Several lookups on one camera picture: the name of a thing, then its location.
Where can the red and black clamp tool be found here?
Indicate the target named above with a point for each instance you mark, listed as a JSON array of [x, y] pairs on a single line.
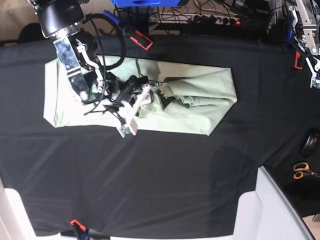
[[137, 37]]

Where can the orange and black bracket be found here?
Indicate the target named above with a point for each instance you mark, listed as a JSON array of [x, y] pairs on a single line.
[[299, 61]]

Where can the white table frame right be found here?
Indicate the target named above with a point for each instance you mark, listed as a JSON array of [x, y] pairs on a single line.
[[266, 214]]

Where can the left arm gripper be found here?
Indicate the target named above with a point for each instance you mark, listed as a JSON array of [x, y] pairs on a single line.
[[311, 55]]

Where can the white table frame left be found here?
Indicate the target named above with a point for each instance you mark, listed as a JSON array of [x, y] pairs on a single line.
[[14, 221]]

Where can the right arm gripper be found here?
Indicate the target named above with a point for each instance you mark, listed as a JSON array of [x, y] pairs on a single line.
[[107, 93]]

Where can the light green T-shirt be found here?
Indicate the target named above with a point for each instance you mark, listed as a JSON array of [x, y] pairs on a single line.
[[191, 99]]

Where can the blue cylindrical marker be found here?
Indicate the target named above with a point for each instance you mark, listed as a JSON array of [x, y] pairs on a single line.
[[113, 17]]

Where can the white table frame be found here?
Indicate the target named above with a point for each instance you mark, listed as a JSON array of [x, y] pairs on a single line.
[[14, 221], [266, 214]]

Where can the blue plastic box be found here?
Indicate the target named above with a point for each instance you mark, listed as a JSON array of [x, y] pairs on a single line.
[[150, 3]]

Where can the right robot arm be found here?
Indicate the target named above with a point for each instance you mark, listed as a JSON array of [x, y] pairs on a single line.
[[76, 48]]

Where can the red and black clamp bottom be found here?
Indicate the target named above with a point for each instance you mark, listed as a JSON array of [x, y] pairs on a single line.
[[83, 233]]

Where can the black round stool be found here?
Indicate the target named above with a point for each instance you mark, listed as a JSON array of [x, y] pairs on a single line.
[[31, 33]]

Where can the orange handled scissors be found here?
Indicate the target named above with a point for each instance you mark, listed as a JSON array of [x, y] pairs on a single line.
[[302, 169]]

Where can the black table cloth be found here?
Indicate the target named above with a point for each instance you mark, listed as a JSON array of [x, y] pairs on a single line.
[[157, 184]]

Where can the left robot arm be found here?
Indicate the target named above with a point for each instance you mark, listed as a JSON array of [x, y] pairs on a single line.
[[304, 22]]

